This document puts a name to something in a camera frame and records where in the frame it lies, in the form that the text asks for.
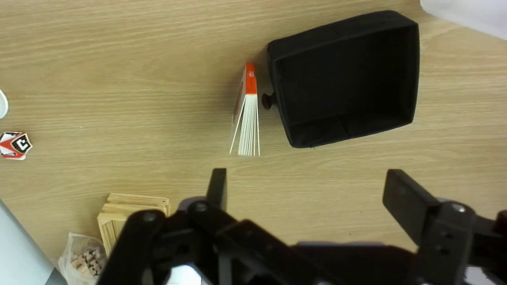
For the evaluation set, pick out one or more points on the plastic bag of wooden pieces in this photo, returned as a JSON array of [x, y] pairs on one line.
[[85, 259]]

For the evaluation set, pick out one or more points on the orange and white book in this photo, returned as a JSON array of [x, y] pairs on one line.
[[248, 118]]

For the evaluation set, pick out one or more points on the white round object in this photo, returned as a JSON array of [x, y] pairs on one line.
[[2, 103]]

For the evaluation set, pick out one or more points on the stack of wooden blocks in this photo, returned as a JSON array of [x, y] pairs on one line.
[[119, 215]]

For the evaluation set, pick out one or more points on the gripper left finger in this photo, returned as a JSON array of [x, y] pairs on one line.
[[206, 225]]

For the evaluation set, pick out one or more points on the white sheet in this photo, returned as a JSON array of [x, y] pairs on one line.
[[471, 14]]

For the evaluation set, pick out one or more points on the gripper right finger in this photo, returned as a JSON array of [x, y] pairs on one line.
[[439, 225]]

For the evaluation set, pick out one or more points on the red white black sticker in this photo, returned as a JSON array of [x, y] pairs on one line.
[[15, 145]]

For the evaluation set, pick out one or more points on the black fabric box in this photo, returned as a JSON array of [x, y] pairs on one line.
[[348, 79]]

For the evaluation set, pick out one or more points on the grey flat device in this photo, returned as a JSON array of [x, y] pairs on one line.
[[20, 253]]

